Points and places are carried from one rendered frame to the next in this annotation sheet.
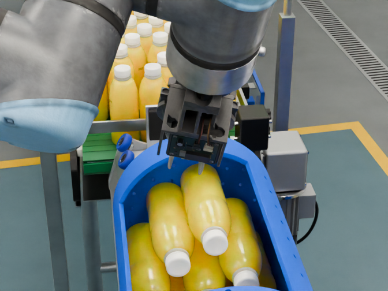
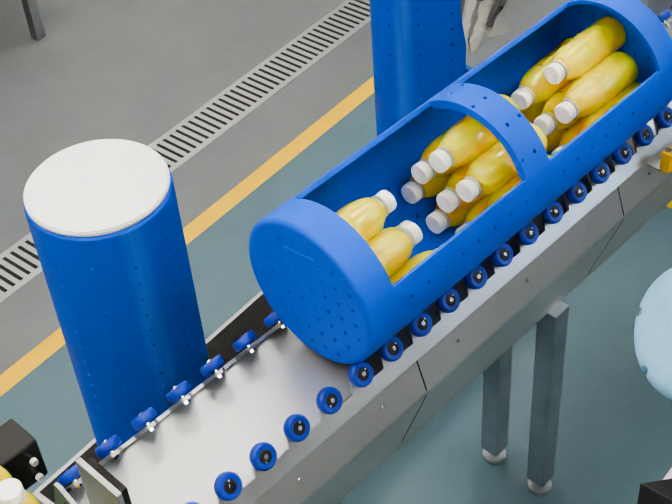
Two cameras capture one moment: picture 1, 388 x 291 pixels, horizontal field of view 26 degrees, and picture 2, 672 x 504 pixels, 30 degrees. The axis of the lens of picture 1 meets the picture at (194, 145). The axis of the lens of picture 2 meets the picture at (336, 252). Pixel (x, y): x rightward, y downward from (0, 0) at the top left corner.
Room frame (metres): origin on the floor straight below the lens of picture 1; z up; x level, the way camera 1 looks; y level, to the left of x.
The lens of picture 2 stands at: (2.03, 1.21, 2.54)
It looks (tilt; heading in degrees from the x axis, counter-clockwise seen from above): 43 degrees down; 235
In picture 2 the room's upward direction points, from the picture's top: 5 degrees counter-clockwise
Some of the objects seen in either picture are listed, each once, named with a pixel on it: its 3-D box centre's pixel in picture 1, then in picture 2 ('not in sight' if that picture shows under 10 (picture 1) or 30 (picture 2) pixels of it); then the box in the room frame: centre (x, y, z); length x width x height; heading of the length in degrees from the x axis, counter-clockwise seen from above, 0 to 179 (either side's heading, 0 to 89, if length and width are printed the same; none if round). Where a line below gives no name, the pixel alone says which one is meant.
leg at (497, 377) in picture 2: not in sight; (497, 372); (0.64, -0.15, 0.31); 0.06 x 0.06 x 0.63; 7
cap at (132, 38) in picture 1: (132, 37); not in sight; (1.97, 0.16, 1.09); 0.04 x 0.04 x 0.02
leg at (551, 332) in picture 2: not in sight; (546, 402); (0.62, -0.01, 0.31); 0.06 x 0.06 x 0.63; 7
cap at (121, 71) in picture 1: (122, 70); not in sight; (1.78, 0.17, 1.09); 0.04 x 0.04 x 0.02
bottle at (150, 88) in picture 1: (153, 105); not in sight; (1.79, 0.10, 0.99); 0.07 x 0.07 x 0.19
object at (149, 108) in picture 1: (168, 130); (109, 498); (1.67, 0.06, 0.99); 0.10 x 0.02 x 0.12; 97
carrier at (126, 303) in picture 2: not in sight; (137, 344); (1.32, -0.55, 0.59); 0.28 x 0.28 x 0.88
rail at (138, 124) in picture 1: (164, 123); not in sight; (1.75, 0.07, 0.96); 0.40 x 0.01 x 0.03; 97
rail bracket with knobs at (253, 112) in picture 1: (249, 130); (14, 462); (1.74, -0.13, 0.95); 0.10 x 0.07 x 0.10; 97
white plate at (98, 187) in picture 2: not in sight; (97, 185); (1.32, -0.55, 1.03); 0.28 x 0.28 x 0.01
